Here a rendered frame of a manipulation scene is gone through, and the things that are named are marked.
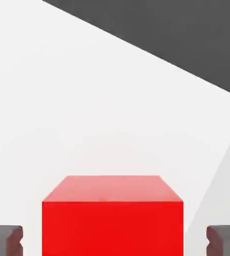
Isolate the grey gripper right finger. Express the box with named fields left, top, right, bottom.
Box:
left=206, top=224, right=230, bottom=256

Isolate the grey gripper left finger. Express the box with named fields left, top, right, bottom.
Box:
left=0, top=225, right=24, bottom=256

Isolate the small red cube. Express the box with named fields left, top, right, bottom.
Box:
left=42, top=175, right=184, bottom=256

